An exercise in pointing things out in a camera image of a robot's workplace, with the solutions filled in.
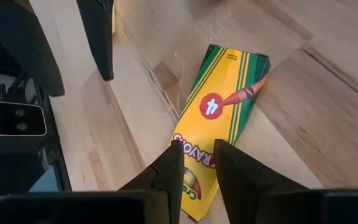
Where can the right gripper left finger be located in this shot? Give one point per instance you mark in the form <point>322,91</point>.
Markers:
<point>169,174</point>

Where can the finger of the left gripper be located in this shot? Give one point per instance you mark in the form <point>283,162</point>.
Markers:
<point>33,46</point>
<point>99,31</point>

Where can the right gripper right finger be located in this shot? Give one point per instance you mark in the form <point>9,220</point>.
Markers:
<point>241,180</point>

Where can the small black camera box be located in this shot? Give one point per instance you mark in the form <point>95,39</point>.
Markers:
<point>17,124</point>

